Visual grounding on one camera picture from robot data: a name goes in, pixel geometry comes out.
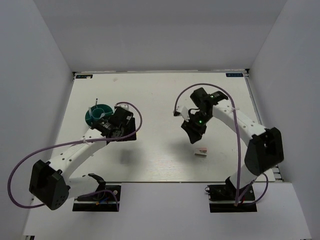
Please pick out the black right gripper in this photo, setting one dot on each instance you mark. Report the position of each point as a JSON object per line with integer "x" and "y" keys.
{"x": 194, "y": 133}

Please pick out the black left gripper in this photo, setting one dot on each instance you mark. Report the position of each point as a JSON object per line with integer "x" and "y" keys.
{"x": 132, "y": 124}

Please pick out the teal round divided organizer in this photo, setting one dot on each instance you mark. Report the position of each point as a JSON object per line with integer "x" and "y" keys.
{"x": 97, "y": 110}

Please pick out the green clear pen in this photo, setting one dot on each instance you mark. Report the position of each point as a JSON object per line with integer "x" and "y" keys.
{"x": 90, "y": 114}

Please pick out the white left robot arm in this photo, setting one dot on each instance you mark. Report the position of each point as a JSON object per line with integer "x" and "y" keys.
{"x": 52, "y": 182}

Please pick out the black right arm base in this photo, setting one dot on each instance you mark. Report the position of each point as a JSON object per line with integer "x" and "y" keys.
{"x": 222, "y": 201}

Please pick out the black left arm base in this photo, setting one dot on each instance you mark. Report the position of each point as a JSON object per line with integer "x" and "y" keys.
{"x": 94, "y": 194}

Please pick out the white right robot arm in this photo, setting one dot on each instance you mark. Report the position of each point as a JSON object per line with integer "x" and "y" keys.
{"x": 264, "y": 145}

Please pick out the right corner label sticker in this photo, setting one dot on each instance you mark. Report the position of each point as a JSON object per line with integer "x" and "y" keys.
{"x": 234, "y": 75}

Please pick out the corner label sticker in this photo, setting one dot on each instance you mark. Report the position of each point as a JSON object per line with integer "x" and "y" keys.
{"x": 234, "y": 75}
{"x": 84, "y": 76}

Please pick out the left corner label sticker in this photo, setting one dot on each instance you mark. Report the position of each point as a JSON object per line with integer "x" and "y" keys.
{"x": 84, "y": 76}

